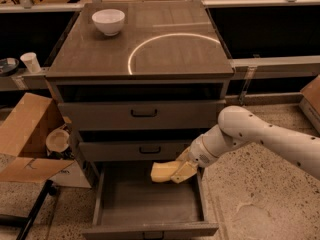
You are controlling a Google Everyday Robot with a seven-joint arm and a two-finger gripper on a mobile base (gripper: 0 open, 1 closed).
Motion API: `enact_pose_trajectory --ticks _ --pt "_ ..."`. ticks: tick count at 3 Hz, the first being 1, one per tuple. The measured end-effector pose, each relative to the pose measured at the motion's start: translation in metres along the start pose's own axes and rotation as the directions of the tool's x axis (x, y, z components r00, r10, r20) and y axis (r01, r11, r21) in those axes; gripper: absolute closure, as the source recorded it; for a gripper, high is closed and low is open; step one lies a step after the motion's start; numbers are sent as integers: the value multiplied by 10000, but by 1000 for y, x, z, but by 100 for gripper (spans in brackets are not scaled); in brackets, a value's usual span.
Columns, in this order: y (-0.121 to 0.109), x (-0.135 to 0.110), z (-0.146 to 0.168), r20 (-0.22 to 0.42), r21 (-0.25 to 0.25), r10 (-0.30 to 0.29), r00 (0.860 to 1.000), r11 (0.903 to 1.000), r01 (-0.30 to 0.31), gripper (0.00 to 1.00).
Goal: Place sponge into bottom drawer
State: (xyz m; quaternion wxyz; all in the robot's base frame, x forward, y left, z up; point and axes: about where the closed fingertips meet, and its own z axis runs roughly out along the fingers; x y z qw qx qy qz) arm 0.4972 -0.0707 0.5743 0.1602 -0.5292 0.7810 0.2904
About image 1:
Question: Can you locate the cardboard box at right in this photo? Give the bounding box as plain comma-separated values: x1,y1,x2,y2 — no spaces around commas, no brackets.
299,75,320,134

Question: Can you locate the yellow sponge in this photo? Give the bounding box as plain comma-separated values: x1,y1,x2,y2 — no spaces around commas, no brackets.
150,161,181,183

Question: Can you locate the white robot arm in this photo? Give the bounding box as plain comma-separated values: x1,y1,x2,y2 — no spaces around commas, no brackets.
170,106,320,183

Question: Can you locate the bottom grey drawer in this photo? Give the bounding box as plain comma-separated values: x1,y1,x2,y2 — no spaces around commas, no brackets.
83,161,218,240

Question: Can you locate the white bowl in box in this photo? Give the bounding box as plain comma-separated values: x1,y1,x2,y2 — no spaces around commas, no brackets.
46,129,69,152

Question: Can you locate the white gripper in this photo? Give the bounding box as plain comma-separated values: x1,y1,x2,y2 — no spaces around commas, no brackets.
170,130,223,184

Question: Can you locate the grey drawer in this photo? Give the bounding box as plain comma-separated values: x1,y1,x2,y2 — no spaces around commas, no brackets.
83,161,218,240
79,128,207,162
56,83,227,131

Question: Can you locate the white paper cup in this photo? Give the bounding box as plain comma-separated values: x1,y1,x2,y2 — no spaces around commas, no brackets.
20,52,41,73

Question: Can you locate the grey drawer cabinet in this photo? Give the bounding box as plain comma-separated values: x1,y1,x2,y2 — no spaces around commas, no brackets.
45,0,235,240

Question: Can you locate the white ceramic bowl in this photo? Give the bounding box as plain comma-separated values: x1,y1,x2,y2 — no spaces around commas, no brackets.
92,9,125,36

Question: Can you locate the open cardboard box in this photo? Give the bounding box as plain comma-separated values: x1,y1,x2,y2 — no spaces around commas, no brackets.
0,93,74,183

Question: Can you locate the black metal stand leg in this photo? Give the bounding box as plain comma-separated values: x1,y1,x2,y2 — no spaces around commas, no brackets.
0,180,57,240

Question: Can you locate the middle grey drawer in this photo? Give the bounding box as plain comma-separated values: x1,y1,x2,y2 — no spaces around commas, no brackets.
79,128,207,162

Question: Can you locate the dark round dish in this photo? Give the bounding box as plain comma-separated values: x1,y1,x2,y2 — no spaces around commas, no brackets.
0,58,19,77

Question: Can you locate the top grey drawer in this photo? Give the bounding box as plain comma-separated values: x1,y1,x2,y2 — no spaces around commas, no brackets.
56,83,227,131

